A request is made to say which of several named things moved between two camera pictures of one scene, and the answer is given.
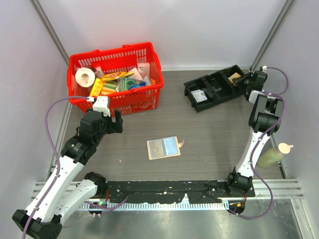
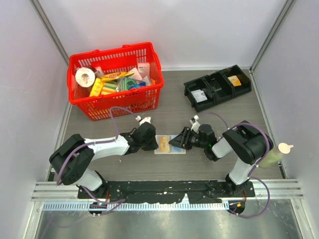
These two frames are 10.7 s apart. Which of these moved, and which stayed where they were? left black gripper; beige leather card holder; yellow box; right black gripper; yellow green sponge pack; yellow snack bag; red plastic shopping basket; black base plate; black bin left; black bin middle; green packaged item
Moved: left black gripper; beige leather card holder; right black gripper
Stayed: black bin middle; yellow green sponge pack; yellow box; black bin left; green packaged item; yellow snack bag; black base plate; red plastic shopping basket
